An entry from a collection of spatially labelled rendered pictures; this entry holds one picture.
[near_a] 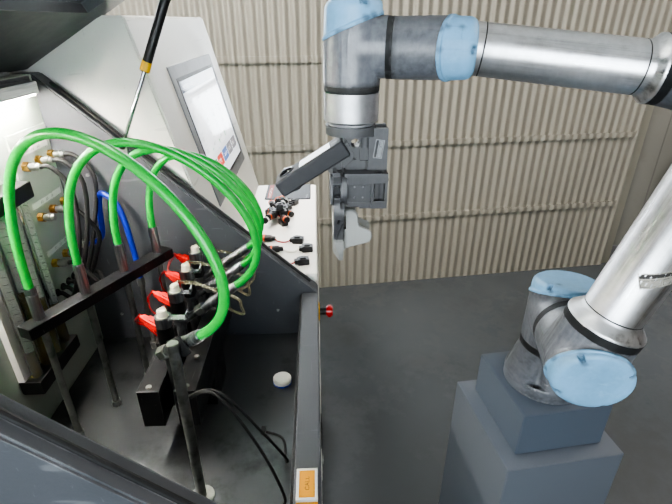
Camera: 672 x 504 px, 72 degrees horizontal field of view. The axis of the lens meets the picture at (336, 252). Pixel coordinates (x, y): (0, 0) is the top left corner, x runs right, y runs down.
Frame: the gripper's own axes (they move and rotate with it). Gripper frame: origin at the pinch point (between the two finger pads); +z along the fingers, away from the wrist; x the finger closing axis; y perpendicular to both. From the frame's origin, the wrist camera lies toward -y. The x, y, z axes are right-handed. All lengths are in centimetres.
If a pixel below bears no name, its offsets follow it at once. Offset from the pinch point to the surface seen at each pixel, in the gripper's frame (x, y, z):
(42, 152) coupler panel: 27, -57, -10
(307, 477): -21.2, -4.9, 25.0
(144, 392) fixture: -5.1, -32.6, 23.3
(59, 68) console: 35, -53, -24
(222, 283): -16.0, -14.6, -4.0
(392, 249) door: 197, 44, 98
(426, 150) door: 199, 61, 35
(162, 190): -13.2, -20.9, -15.1
